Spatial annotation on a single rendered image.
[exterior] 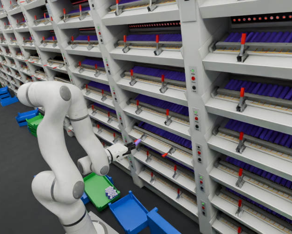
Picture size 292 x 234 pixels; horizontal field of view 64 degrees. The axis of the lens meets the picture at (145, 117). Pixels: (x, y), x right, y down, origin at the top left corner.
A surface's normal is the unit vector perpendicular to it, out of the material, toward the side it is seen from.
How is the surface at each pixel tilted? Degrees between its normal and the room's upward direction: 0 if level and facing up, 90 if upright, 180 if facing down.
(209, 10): 111
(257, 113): 21
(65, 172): 57
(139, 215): 0
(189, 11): 90
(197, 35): 90
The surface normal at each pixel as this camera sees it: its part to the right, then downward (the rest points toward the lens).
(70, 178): 0.67, -0.42
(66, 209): 0.07, -0.59
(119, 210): -0.17, -0.88
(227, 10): -0.63, 0.70
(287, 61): -0.42, -0.67
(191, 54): -0.74, 0.41
